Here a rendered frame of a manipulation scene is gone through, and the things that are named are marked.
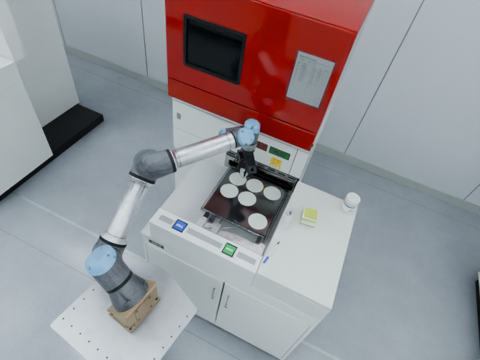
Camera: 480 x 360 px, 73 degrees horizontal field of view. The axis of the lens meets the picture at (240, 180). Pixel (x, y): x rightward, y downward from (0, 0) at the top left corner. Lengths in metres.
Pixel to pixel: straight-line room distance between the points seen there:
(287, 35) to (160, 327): 1.29
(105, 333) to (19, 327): 1.12
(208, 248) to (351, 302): 1.47
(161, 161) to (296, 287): 0.78
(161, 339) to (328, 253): 0.83
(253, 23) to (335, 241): 1.05
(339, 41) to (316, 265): 0.94
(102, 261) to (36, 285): 1.39
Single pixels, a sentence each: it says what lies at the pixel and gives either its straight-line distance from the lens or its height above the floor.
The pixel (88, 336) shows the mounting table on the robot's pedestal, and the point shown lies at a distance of 1.56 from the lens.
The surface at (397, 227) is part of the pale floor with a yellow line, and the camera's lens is 3.29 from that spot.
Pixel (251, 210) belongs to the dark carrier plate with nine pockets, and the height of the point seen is 0.90.
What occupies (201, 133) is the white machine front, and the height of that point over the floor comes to 1.01.
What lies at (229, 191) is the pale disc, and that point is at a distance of 1.79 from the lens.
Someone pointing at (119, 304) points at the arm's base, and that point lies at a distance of 1.39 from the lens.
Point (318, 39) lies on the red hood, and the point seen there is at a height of 1.75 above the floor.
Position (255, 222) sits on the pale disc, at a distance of 1.69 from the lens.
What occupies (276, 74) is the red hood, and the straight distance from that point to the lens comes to 1.47.
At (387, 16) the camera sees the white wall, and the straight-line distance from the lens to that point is 2.91.
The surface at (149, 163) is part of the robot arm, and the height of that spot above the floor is 1.35.
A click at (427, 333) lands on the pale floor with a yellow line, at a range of 2.91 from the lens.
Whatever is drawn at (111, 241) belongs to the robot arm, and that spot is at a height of 1.06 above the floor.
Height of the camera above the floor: 2.27
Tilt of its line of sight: 48 degrees down
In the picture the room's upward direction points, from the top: 11 degrees clockwise
